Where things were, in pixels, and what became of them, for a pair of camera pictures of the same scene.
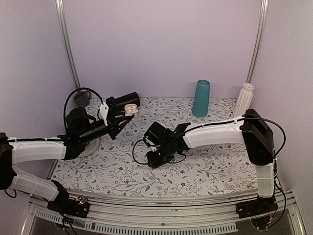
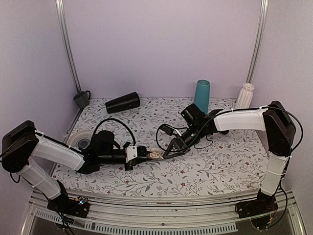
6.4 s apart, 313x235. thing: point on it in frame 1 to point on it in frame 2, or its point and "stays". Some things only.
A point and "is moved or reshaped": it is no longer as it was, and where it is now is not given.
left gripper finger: x=117 y=114 to x=142 y=151
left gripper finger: x=122 y=125 to x=146 y=159
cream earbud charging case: x=131 y=109 is moved or reshaped
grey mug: x=81 y=99 stays
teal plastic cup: x=201 y=98 stays
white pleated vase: x=244 y=100 stays
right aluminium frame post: x=264 y=7 stays
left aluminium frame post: x=61 y=6 stays
